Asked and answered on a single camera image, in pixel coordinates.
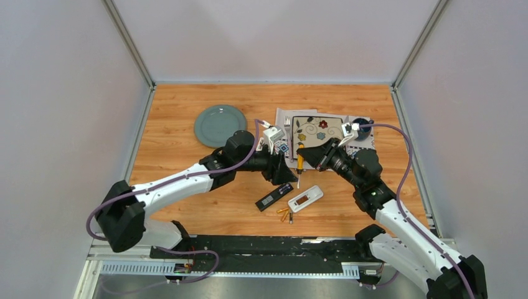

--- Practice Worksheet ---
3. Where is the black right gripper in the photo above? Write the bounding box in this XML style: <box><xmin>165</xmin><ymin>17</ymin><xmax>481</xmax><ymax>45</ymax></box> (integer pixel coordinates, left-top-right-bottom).
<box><xmin>296</xmin><ymin>138</ymin><xmax>362</xmax><ymax>189</ymax></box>

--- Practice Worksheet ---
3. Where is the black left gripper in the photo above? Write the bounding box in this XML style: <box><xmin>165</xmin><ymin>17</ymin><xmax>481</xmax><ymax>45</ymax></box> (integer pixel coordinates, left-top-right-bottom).
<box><xmin>234</xmin><ymin>140</ymin><xmax>298</xmax><ymax>186</ymax></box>

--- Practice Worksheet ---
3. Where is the yellow handled screwdriver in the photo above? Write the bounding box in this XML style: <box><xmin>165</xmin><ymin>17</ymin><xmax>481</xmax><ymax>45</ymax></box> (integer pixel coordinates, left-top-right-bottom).
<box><xmin>296</xmin><ymin>154</ymin><xmax>304</xmax><ymax>189</ymax></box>

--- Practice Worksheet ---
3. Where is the black remote control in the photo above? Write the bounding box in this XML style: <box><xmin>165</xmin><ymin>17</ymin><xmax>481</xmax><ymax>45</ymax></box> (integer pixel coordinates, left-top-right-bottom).
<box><xmin>255</xmin><ymin>183</ymin><xmax>294</xmax><ymax>212</ymax></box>

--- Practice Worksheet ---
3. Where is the short white remote control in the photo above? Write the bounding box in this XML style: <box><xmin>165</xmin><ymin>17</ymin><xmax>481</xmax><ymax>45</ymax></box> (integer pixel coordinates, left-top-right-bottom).
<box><xmin>288</xmin><ymin>186</ymin><xmax>324</xmax><ymax>213</ymax></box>

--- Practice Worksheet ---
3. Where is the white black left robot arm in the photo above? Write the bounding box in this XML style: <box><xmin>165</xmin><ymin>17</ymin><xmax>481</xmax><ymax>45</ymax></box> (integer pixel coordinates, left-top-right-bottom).
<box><xmin>89</xmin><ymin>130</ymin><xmax>298</xmax><ymax>253</ymax></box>

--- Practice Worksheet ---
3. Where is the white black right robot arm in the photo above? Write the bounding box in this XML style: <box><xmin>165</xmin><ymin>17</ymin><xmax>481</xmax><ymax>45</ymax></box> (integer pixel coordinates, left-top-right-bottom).
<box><xmin>296</xmin><ymin>138</ymin><xmax>488</xmax><ymax>298</ymax></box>

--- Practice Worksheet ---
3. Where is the floral square ceramic plate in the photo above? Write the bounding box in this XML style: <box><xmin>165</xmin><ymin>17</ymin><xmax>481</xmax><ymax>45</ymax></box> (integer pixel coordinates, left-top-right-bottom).
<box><xmin>292</xmin><ymin>116</ymin><xmax>343</xmax><ymax>152</ymax></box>

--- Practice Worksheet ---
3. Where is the dark blue mug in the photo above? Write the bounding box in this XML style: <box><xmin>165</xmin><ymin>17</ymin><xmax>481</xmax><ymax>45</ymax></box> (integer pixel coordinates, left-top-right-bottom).
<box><xmin>352</xmin><ymin>118</ymin><xmax>374</xmax><ymax>141</ymax></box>

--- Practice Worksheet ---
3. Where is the silver fork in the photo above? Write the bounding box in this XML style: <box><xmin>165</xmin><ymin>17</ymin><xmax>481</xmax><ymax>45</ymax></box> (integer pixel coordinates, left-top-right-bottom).
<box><xmin>284</xmin><ymin>116</ymin><xmax>294</xmax><ymax>163</ymax></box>

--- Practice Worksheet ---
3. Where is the white patterned placemat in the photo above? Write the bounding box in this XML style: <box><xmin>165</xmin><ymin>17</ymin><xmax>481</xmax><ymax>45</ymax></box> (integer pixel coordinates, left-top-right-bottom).
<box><xmin>273</xmin><ymin>108</ymin><xmax>371</xmax><ymax>169</ymax></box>

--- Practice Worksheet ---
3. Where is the teal round plate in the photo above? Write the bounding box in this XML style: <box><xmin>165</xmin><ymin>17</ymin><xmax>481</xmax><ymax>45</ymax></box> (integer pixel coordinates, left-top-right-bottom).
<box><xmin>194</xmin><ymin>105</ymin><xmax>247</xmax><ymax>148</ymax></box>

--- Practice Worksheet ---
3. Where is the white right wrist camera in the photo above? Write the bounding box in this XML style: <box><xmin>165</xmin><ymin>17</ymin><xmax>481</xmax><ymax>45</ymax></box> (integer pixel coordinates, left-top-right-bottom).
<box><xmin>338</xmin><ymin>122</ymin><xmax>360</xmax><ymax>147</ymax></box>

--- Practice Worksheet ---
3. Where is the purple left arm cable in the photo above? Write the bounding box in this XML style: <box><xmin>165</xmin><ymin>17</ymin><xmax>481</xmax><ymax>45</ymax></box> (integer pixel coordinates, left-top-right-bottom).
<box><xmin>85</xmin><ymin>118</ymin><xmax>273</xmax><ymax>242</ymax></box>

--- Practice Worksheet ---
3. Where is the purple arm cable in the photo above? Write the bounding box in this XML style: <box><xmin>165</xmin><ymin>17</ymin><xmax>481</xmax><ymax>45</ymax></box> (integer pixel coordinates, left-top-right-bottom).
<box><xmin>85</xmin><ymin>118</ymin><xmax>273</xmax><ymax>242</ymax></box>
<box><xmin>356</xmin><ymin>123</ymin><xmax>476</xmax><ymax>299</ymax></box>

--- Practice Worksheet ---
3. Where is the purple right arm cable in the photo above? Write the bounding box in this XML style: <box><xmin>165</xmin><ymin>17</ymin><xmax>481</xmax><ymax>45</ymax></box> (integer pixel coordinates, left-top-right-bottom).
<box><xmin>356</xmin><ymin>123</ymin><xmax>476</xmax><ymax>299</ymax></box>

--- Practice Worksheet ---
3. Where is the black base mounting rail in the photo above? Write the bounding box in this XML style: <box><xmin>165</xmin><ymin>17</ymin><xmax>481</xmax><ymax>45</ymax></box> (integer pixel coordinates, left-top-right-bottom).
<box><xmin>149</xmin><ymin>230</ymin><xmax>386</xmax><ymax>285</ymax></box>

